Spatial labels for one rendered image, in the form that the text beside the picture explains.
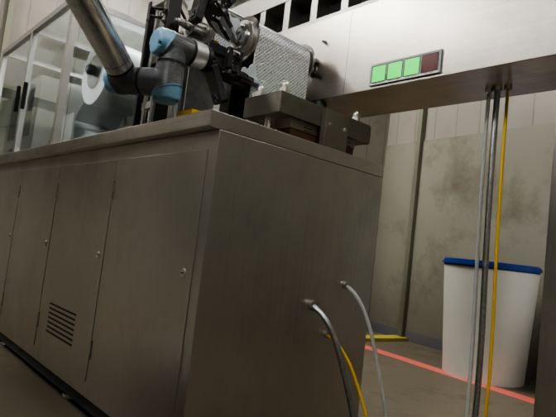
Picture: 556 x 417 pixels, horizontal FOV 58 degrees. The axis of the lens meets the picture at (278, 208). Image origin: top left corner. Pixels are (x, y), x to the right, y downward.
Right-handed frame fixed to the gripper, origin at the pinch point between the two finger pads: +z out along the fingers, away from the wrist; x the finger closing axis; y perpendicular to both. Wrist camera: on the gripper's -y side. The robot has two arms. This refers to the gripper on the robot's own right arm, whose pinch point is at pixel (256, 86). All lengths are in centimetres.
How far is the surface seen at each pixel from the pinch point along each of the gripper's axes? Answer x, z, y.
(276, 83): -0.2, 8.0, 3.5
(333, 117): -22.0, 12.7, -8.9
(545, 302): -72, 46, -55
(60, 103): 102, -24, 1
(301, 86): -0.3, 19.0, 5.8
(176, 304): -18, -29, -65
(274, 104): -17.5, -6.5, -9.9
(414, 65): -36.8, 29.3, 9.3
